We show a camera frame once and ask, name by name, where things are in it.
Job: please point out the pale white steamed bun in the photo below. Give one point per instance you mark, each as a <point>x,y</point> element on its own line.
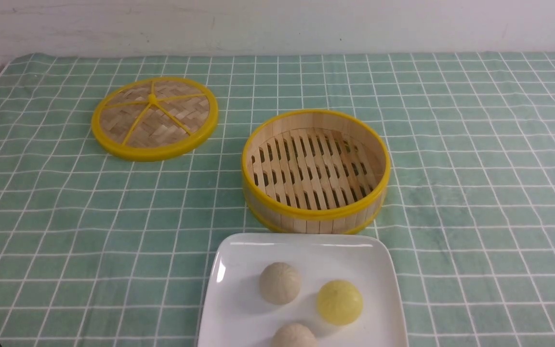
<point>280,283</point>

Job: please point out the yellow steamed bun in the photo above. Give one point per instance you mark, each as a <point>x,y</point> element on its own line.
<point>339,302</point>

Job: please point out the white square plate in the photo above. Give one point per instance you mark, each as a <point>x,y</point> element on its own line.
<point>235,315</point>

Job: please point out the beige steamed bun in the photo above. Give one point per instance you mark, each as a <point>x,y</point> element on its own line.
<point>294,335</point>

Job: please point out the yellow-rimmed woven steamer lid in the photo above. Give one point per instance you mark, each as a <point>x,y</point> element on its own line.
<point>155,119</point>

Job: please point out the yellow-rimmed bamboo steamer basket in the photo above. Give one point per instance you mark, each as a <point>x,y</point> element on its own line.
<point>315,171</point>

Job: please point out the green checkered tablecloth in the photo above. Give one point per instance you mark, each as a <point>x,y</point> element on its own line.
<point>98,252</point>

